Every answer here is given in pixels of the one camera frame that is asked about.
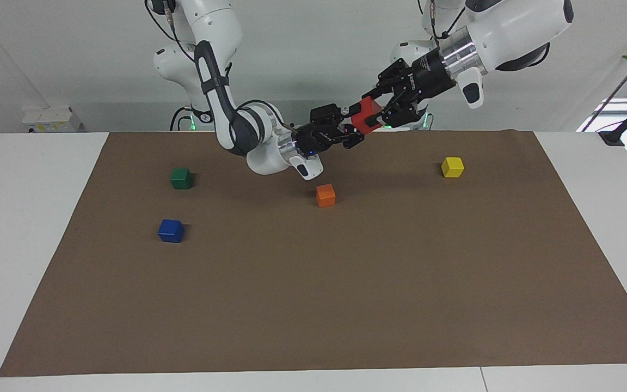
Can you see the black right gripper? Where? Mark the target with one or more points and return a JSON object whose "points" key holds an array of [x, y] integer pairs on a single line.
{"points": [[316, 140]]}

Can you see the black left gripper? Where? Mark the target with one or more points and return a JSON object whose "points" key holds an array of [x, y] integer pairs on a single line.
{"points": [[428, 76]]}

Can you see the red wooden block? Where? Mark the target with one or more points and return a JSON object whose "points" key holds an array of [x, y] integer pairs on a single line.
{"points": [[369, 117]]}

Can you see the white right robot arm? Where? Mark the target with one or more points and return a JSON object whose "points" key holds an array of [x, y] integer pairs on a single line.
{"points": [[221, 81]]}

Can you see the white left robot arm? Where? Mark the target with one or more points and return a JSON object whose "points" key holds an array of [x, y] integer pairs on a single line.
{"points": [[509, 27]]}

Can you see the orange wooden block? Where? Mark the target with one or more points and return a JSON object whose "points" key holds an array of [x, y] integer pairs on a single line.
{"points": [[325, 195]]}

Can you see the yellow wooden block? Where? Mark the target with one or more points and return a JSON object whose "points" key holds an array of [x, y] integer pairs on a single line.
{"points": [[452, 167]]}

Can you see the green wooden block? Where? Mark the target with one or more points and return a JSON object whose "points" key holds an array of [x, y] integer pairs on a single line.
{"points": [[181, 178]]}

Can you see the blue wooden block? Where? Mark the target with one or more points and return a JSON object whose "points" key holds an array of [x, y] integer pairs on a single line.
{"points": [[171, 231]]}

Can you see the brown paper mat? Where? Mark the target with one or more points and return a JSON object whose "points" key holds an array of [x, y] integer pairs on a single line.
{"points": [[313, 283]]}

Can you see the white wall box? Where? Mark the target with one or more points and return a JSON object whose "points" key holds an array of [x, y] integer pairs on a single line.
{"points": [[52, 120]]}

